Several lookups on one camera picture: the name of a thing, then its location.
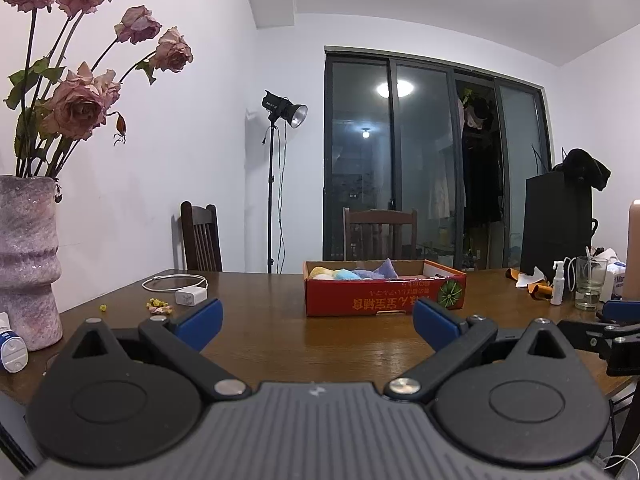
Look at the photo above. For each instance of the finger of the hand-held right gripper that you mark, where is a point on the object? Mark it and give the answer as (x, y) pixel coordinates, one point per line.
(585, 335)
(622, 311)

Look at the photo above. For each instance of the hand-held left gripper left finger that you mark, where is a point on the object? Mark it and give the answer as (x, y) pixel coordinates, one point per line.
(200, 325)

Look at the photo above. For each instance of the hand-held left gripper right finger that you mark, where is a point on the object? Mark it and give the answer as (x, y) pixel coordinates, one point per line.
(437, 325)

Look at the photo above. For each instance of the red cardboard box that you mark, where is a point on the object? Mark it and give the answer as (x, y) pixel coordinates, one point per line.
(385, 300)

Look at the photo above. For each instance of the purple burlap pouch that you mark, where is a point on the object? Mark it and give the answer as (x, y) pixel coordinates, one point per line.
(382, 270)

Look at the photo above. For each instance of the blue fluffy puff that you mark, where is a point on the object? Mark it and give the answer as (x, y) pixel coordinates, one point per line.
(347, 275)

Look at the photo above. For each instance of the cream fluffy puff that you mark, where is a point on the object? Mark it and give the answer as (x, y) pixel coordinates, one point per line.
(321, 273)

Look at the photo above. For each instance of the white charger block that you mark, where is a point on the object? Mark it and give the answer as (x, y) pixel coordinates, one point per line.
(189, 297)

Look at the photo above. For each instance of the white tissue pack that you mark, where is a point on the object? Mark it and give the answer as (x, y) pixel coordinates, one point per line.
(614, 275)

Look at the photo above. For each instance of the clear drinking glass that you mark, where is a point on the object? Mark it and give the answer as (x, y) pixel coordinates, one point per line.
(590, 285)

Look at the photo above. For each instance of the white spray bottle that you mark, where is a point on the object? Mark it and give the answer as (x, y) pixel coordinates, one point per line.
(558, 287)

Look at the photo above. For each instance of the orange wrapper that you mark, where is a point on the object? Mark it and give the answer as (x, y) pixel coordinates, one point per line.
(540, 291)

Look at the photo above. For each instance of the white straw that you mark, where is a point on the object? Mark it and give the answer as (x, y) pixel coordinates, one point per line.
(588, 254)

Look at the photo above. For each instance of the white crumpled paper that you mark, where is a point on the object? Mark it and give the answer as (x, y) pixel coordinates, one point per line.
(531, 278)

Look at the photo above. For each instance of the dark wooden chair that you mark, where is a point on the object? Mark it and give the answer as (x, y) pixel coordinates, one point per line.
(380, 235)
(202, 240)

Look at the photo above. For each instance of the black paper bag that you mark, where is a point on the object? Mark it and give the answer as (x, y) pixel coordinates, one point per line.
(555, 225)

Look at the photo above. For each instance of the black garment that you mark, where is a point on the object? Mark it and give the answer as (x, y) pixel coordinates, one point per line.
(585, 167)

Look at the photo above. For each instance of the black framed sliding glass door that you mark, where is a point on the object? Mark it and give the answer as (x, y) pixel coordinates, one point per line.
(425, 160)

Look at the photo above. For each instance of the pink textured ceramic vase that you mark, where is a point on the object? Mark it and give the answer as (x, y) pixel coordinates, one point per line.
(27, 260)

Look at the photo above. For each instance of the white and blue bottle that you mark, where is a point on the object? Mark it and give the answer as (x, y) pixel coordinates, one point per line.
(12, 347)

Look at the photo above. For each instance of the hanging pink garment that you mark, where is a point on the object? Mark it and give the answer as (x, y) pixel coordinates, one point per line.
(475, 117)

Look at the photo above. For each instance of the black studio light on stand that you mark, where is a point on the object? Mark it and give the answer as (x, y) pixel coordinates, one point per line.
(276, 106)

